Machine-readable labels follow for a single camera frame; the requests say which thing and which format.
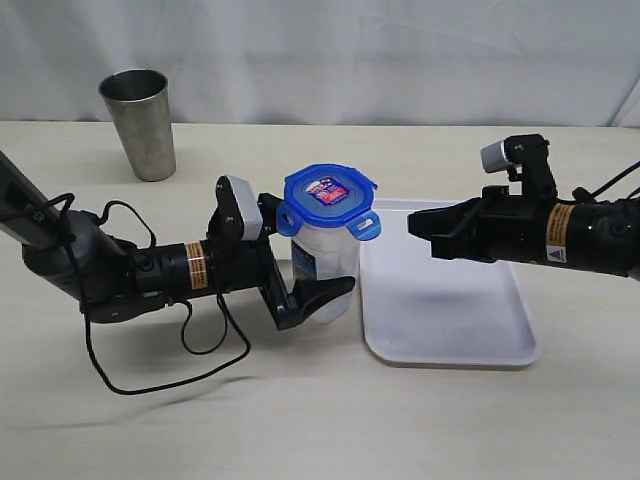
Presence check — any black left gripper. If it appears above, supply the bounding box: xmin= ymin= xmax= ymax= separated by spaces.
xmin=201 ymin=192 xmax=356 ymax=331

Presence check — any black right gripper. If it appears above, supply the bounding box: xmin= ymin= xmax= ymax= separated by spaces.
xmin=407 ymin=134 xmax=558 ymax=265

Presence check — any clear plastic container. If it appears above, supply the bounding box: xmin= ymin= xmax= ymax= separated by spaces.
xmin=289 ymin=219 xmax=361 ymax=324

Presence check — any blue container lid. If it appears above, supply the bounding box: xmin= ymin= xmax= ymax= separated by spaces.
xmin=276 ymin=163 xmax=382 ymax=242

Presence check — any stainless steel cup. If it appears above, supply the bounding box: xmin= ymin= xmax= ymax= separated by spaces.
xmin=98 ymin=68 xmax=177 ymax=182

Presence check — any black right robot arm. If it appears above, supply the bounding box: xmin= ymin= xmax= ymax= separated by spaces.
xmin=407 ymin=134 xmax=639 ymax=279

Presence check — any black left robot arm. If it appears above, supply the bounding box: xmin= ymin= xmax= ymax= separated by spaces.
xmin=1 ymin=156 xmax=355 ymax=330

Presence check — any white plastic tray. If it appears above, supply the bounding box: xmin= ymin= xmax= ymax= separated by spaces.
xmin=360 ymin=198 xmax=540 ymax=370

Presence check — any white backdrop curtain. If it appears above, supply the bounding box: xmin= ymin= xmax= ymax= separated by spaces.
xmin=1 ymin=1 xmax=639 ymax=127

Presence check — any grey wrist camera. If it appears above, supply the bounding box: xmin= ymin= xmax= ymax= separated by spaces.
xmin=480 ymin=138 xmax=520 ymax=174
xmin=216 ymin=175 xmax=263 ymax=243

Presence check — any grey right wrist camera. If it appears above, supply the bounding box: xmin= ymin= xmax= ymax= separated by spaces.
xmin=480 ymin=138 xmax=520 ymax=174

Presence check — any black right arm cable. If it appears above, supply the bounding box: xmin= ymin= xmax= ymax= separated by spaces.
xmin=572 ymin=159 xmax=640 ymax=206

